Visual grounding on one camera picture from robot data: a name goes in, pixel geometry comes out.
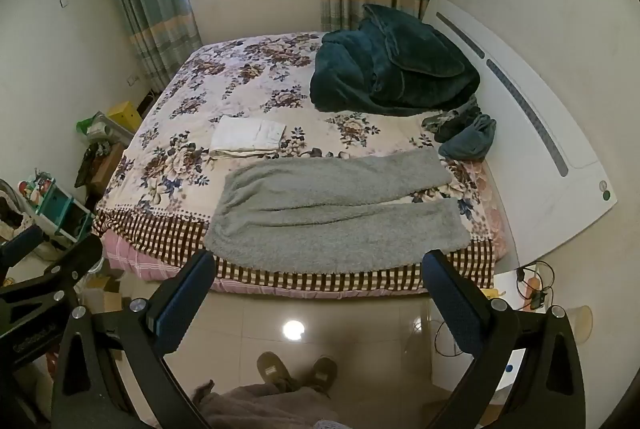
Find teal toy shelf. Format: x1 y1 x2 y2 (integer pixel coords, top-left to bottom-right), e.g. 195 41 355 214
20 169 94 246

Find person's left shoe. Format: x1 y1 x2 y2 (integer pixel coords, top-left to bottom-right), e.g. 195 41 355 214
256 351 297 393

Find yellow box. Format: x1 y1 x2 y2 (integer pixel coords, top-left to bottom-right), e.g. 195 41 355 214
107 101 144 134

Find brown wooden stool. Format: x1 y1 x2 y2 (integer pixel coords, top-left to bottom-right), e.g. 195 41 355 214
75 141 127 210

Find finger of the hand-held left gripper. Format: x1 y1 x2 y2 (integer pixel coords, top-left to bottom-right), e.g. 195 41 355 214
0 226 45 271
0 239 104 311

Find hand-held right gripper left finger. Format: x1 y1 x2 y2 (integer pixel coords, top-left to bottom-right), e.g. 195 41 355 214
52 249 216 429

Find person's brown fleece clothing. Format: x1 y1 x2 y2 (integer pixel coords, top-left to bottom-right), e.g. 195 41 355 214
192 380 342 429

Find light grey towel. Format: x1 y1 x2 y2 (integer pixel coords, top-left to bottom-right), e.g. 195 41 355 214
204 150 472 272

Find white headboard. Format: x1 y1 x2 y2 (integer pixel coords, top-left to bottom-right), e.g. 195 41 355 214
420 0 617 267

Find dark patterned garment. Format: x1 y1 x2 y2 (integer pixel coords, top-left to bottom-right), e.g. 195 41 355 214
421 95 484 144

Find person's right shoe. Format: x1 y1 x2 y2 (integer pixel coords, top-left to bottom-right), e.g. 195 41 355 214
300 356 339 398

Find white folded cloth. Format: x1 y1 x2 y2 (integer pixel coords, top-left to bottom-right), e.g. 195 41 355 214
209 115 287 158

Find person's shoe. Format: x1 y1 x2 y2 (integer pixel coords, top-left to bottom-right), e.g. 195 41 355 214
256 351 297 393
300 356 339 398

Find floral bed blanket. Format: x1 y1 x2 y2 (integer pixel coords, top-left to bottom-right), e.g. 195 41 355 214
94 31 501 297

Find green plastic bag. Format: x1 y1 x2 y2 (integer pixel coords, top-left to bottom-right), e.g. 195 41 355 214
76 111 109 138

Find beige round lamp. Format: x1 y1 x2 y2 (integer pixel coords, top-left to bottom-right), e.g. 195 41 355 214
565 305 595 346

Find blue-grey garment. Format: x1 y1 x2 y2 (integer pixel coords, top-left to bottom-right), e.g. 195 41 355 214
438 114 498 162

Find white side table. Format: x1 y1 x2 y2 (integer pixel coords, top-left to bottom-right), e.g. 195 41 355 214
430 261 560 406

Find dark green garment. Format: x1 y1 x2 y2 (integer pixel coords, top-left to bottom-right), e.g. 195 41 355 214
309 4 481 116

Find cardboard box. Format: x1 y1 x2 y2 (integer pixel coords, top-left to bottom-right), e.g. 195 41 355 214
80 276 126 316

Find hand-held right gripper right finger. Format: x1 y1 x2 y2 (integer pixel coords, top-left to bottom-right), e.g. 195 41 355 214
421 250 586 429

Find black cable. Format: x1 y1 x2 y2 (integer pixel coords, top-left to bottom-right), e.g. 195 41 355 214
515 260 557 310

